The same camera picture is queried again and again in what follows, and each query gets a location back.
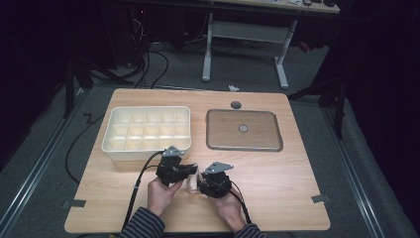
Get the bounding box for white divided storage box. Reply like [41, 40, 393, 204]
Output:
[101, 105, 192, 163]

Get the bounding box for hand-held gripper black cable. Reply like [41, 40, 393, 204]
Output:
[229, 180, 253, 225]
[121, 150, 166, 232]

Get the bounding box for black metal stand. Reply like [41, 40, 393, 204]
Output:
[62, 56, 133, 119]
[287, 75, 350, 141]

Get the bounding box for shiny metal tray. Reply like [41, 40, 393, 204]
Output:
[205, 108, 284, 153]

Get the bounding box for black floor cable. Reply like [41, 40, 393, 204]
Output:
[64, 112, 106, 184]

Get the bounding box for wooden desk with white legs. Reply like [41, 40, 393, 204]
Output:
[201, 0, 341, 90]

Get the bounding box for grey tape strip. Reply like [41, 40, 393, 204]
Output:
[61, 198, 87, 209]
[311, 193, 331, 204]

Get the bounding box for left hand-held gripper black cable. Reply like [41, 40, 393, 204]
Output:
[121, 150, 166, 232]

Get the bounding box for bundle of black cables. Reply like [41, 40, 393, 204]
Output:
[127, 9, 170, 89]

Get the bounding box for right hand-held gripper black cable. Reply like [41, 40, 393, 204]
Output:
[229, 180, 253, 225]

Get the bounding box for person's left hand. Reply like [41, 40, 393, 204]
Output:
[147, 177, 184, 217]

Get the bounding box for person's right hand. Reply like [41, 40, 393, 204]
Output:
[211, 192, 248, 233]

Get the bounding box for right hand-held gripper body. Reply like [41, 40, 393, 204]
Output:
[199, 161, 235, 199]

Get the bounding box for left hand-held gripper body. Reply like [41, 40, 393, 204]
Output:
[156, 145, 189, 186]

